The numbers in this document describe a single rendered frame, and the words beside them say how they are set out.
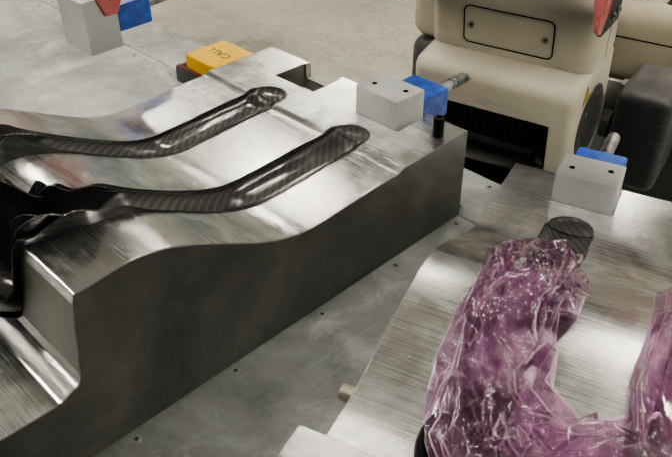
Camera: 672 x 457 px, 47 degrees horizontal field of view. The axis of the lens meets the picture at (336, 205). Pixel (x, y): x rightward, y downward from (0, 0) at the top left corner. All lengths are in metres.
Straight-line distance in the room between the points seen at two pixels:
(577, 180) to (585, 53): 0.37
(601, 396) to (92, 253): 0.31
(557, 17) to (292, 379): 0.59
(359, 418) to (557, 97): 0.62
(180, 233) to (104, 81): 0.53
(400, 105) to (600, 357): 0.29
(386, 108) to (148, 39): 0.52
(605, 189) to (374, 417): 0.30
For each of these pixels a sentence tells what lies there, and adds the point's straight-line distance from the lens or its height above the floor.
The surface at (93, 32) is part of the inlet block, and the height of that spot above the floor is 0.93.
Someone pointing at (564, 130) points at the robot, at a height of 0.75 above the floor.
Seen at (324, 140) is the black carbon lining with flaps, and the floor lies 0.88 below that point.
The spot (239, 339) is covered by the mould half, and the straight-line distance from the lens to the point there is 0.58.
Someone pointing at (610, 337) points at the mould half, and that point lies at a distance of 0.50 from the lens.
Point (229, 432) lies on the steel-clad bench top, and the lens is 0.55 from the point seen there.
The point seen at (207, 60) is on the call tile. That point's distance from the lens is 0.96.
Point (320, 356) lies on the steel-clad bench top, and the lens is 0.59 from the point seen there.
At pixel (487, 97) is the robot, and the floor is 0.77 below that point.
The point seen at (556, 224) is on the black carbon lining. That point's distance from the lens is 0.65.
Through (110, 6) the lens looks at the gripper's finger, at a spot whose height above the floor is 0.95.
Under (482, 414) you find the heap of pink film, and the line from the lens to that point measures 0.44.
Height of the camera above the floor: 1.22
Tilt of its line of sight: 35 degrees down
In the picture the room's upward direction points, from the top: straight up
